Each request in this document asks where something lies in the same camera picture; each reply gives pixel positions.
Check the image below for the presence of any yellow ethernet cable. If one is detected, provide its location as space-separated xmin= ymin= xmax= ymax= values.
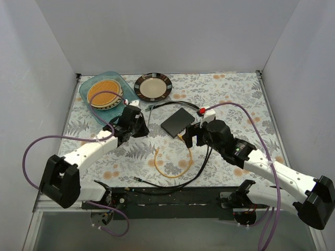
xmin=154 ymin=133 xmax=194 ymax=179

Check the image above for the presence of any black network switch box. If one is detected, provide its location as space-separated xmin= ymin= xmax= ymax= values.
xmin=161 ymin=108 xmax=195 ymax=139

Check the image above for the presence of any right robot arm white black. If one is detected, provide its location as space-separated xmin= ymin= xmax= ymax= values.
xmin=182 ymin=120 xmax=334 ymax=230

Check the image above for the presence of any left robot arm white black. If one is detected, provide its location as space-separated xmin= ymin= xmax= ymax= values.
xmin=39 ymin=103 xmax=149 ymax=209

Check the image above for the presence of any blue plastic tray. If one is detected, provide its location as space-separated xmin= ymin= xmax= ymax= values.
xmin=79 ymin=72 xmax=139 ymax=126

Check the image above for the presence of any floral tablecloth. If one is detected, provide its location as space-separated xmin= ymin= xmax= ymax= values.
xmin=51 ymin=73 xmax=293 ymax=188

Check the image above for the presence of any orange woven round plate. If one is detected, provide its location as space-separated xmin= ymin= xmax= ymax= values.
xmin=87 ymin=79 xmax=123 ymax=109

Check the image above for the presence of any dark rimmed ceramic plate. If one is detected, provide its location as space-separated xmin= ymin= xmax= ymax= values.
xmin=133 ymin=73 xmax=173 ymax=102

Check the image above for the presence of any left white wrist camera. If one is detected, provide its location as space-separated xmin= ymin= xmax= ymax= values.
xmin=124 ymin=99 xmax=139 ymax=108

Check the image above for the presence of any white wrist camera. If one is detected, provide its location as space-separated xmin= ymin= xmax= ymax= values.
xmin=198 ymin=107 xmax=216 ymax=127
xmin=124 ymin=99 xmax=139 ymax=108

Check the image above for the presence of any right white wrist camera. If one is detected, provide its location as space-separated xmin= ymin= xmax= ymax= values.
xmin=198 ymin=107 xmax=216 ymax=127

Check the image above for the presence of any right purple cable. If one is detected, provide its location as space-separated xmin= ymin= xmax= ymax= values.
xmin=209 ymin=102 xmax=282 ymax=251

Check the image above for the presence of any purple cable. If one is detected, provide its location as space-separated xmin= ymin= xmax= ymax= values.
xmin=209 ymin=102 xmax=282 ymax=251
xmin=22 ymin=90 xmax=130 ymax=237

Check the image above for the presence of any black cable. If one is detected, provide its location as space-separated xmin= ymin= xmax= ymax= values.
xmin=133 ymin=100 xmax=213 ymax=189

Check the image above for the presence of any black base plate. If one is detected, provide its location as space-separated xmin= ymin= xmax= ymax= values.
xmin=82 ymin=187 xmax=263 ymax=224

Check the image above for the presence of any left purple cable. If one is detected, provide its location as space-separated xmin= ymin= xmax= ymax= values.
xmin=22 ymin=90 xmax=130 ymax=237

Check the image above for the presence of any aluminium frame rail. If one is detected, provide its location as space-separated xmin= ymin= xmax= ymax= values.
xmin=33 ymin=192 xmax=92 ymax=212

